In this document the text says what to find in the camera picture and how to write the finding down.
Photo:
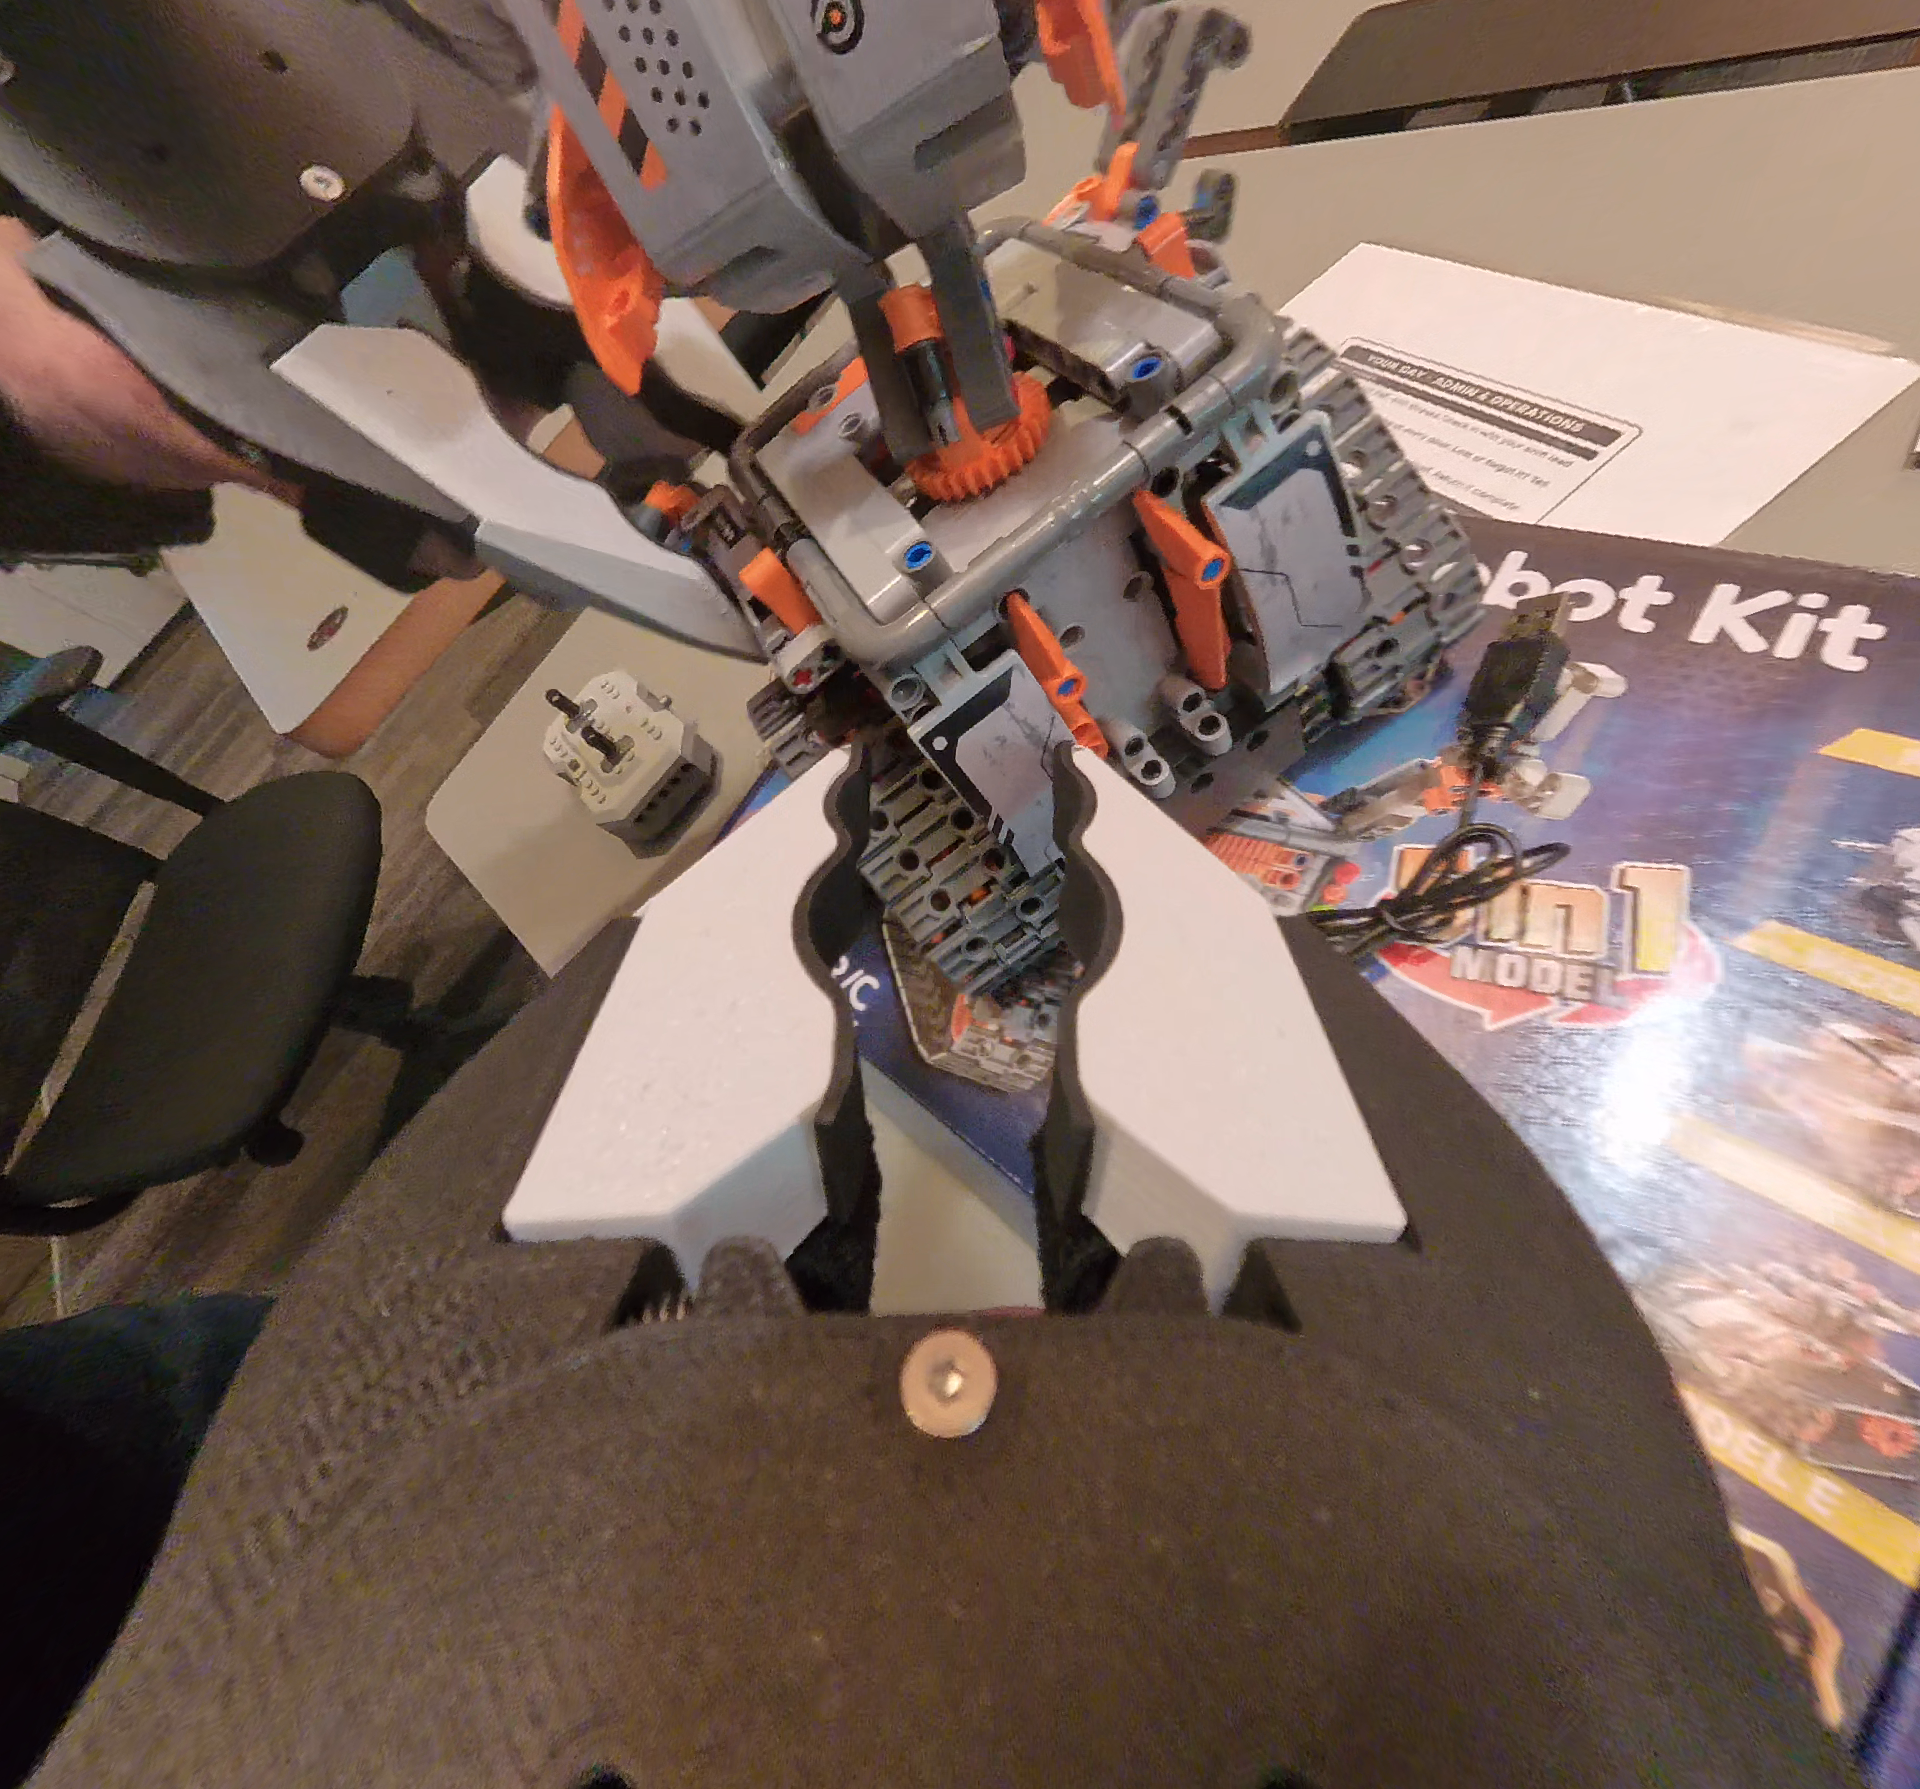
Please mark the grey toy battery box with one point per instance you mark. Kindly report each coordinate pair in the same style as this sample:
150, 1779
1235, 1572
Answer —
626, 764

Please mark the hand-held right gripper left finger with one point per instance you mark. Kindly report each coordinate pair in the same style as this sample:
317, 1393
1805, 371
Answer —
677, 1071

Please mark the blue robot kit box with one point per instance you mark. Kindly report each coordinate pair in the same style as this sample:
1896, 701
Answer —
1741, 1011

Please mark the black office chair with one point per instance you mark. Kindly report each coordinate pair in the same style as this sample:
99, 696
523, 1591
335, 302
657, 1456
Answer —
182, 980

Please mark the white instruction sheet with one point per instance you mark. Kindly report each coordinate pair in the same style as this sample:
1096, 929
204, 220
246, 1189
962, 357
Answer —
1622, 379

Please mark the person's left hand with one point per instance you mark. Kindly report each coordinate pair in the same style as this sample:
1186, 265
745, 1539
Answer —
92, 379

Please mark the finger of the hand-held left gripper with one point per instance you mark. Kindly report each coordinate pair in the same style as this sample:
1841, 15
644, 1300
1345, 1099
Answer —
512, 485
541, 274

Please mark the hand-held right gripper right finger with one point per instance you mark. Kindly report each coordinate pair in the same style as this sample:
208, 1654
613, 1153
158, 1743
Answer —
1247, 1071

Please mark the tracked building-block toy robot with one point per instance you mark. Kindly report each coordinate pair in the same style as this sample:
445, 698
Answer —
992, 471

